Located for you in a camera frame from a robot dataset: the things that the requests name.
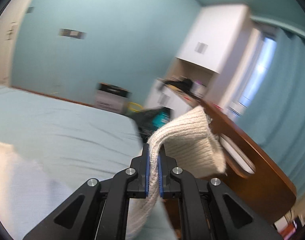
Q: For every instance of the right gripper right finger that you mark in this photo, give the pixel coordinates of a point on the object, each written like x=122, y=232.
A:
x=209, y=209

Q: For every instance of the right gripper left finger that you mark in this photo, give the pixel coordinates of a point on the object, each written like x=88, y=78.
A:
x=97, y=209

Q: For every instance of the white knit sweater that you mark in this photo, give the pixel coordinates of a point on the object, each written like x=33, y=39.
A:
x=196, y=149

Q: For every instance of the black clothes on counter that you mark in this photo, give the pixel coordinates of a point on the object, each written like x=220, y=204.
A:
x=184, y=85

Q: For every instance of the brown wooden chair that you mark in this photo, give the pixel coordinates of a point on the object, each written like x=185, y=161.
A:
x=250, y=172

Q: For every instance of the light blue bed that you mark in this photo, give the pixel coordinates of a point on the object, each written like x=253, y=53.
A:
x=49, y=148

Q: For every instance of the black teal bag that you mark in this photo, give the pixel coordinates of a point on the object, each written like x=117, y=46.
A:
x=150, y=120

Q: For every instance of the yellow bin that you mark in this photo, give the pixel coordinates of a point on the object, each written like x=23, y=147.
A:
x=134, y=107

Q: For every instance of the black white cardboard box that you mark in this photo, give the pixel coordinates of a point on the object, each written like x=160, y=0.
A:
x=111, y=98

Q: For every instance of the teal curtain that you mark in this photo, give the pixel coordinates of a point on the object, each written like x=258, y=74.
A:
x=275, y=119

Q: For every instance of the white cabinet with shelf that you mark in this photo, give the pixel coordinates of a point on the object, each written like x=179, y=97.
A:
x=211, y=56

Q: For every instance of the window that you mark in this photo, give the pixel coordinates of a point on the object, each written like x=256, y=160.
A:
x=261, y=66

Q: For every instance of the white door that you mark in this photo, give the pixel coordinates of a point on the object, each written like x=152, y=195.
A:
x=10, y=22

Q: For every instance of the wall socket strip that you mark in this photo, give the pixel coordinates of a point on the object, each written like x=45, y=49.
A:
x=72, y=33

